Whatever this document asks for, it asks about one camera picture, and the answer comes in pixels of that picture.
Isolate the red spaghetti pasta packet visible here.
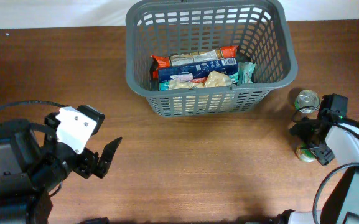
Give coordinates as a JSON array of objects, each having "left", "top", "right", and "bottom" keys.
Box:
[{"left": 149, "top": 45, "right": 238, "bottom": 79}]

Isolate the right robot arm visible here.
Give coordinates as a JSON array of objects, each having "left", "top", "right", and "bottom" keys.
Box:
[{"left": 268, "top": 116, "right": 359, "bottom": 223}]

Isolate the right black cable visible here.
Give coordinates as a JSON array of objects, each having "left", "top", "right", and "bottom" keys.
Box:
[{"left": 291, "top": 106, "right": 359, "bottom": 224}]

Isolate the black cable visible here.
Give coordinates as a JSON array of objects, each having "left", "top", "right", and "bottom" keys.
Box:
[
  {"left": 291, "top": 106, "right": 359, "bottom": 224},
  {"left": 0, "top": 100, "right": 70, "bottom": 124}
]

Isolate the grey plastic basket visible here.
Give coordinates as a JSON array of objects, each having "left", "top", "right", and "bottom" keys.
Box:
[{"left": 126, "top": 0, "right": 298, "bottom": 117}]

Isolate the silver tin can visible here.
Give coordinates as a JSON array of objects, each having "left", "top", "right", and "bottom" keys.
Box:
[{"left": 294, "top": 90, "right": 320, "bottom": 114}]

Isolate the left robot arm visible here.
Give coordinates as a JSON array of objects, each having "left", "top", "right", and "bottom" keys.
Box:
[{"left": 0, "top": 113, "right": 122, "bottom": 223}]

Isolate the mint green wipes packet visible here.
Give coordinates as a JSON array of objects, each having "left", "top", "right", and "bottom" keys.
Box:
[{"left": 238, "top": 62, "right": 256, "bottom": 85}]

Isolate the green lid jar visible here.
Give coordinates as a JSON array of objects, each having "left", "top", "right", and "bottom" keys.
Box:
[{"left": 296, "top": 144, "right": 316, "bottom": 162}]

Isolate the beige grain pouch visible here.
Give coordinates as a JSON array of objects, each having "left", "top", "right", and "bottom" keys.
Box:
[{"left": 168, "top": 71, "right": 233, "bottom": 90}]

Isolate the blue Kleenex tissue multipack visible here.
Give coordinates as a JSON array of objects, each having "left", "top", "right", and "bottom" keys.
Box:
[{"left": 158, "top": 58, "right": 238, "bottom": 91}]

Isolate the left black cable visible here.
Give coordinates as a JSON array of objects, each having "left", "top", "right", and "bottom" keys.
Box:
[{"left": 0, "top": 100, "right": 70, "bottom": 124}]

